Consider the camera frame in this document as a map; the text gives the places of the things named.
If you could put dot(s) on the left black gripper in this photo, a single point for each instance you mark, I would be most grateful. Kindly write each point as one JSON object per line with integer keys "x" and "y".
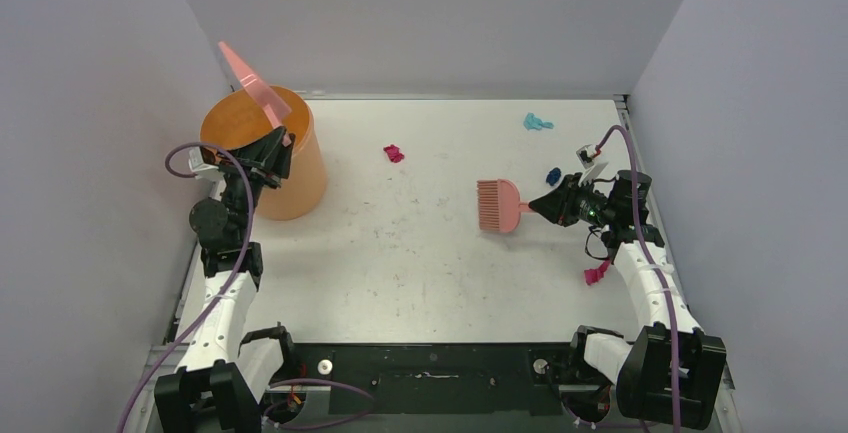
{"x": 267, "y": 161}

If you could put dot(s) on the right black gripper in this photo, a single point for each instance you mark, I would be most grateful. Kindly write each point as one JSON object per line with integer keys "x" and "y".
{"x": 569, "y": 197}

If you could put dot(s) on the pink plastic dustpan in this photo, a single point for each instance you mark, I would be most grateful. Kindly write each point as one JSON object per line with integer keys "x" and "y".
{"x": 237, "y": 115}

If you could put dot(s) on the pink hand brush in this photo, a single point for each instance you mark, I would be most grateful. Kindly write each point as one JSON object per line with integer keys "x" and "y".
{"x": 499, "y": 206}

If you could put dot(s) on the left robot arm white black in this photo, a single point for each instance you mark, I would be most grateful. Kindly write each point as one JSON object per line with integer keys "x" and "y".
{"x": 220, "y": 381}

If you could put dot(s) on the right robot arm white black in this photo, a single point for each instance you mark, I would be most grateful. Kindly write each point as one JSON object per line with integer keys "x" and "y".
{"x": 672, "y": 371}

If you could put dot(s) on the dark blue paper scrap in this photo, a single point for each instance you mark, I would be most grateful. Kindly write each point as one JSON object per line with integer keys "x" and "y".
{"x": 553, "y": 177}

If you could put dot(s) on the magenta paper scrap right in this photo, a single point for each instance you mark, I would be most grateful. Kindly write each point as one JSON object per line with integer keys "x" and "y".
{"x": 595, "y": 275}

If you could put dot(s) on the magenta paper scrap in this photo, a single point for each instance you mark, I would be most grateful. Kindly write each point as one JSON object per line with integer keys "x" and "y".
{"x": 595, "y": 275}
{"x": 393, "y": 153}

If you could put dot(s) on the teal paper scrap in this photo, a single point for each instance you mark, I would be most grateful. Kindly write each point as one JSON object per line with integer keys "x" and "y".
{"x": 533, "y": 123}

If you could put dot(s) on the magenta paper scrap upper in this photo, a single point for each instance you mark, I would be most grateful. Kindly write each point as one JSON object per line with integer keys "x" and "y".
{"x": 393, "y": 153}

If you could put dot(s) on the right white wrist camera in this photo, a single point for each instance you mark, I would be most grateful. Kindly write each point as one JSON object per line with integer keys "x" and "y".
{"x": 593, "y": 162}

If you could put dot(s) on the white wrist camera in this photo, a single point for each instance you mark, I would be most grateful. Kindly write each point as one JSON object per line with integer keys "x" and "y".
{"x": 203, "y": 165}
{"x": 593, "y": 162}

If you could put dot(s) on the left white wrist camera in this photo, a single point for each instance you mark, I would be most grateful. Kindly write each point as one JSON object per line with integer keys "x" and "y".
{"x": 203, "y": 165}

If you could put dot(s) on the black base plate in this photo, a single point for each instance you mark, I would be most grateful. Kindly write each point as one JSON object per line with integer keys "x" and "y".
{"x": 441, "y": 378}

